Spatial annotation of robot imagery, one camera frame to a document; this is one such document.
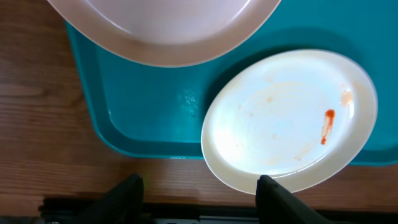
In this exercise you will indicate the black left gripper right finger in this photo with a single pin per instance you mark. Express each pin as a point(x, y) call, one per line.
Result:
point(276, 205)

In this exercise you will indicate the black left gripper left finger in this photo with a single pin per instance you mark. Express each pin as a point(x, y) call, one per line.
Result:
point(122, 204)

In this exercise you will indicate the white plate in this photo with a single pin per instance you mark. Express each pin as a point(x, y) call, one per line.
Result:
point(298, 116)

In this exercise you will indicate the teal plastic tray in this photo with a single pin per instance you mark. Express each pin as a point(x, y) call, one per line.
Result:
point(157, 113)

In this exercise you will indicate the pink plate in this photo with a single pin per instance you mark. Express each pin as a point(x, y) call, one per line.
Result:
point(167, 33)

